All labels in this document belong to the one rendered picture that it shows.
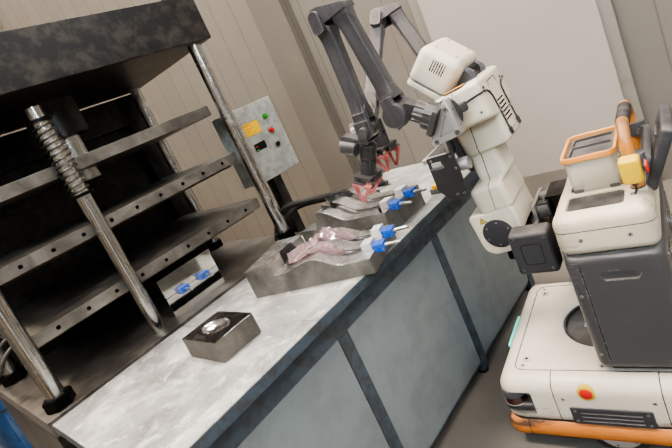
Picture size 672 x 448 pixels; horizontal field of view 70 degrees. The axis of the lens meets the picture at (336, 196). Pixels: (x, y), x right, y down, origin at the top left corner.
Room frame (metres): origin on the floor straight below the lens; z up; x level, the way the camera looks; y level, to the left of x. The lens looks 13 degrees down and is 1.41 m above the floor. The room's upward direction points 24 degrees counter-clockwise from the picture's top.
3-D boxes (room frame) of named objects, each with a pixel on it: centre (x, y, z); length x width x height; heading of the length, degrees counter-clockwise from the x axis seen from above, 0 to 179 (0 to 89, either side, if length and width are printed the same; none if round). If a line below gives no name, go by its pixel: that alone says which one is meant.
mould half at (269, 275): (1.69, 0.14, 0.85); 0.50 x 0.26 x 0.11; 61
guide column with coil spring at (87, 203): (1.86, 0.87, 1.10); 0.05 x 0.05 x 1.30
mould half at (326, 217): (2.00, -0.06, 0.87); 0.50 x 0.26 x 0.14; 44
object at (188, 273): (2.20, 0.89, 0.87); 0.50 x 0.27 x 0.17; 44
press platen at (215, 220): (2.26, 1.02, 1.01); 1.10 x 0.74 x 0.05; 134
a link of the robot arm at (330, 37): (1.59, -0.19, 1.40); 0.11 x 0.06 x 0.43; 142
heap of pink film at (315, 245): (1.69, 0.13, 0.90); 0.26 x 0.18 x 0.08; 61
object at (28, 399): (2.22, 0.98, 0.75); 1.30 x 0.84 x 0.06; 134
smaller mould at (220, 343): (1.43, 0.51, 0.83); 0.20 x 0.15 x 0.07; 44
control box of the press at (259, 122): (2.65, 0.27, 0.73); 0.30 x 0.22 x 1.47; 134
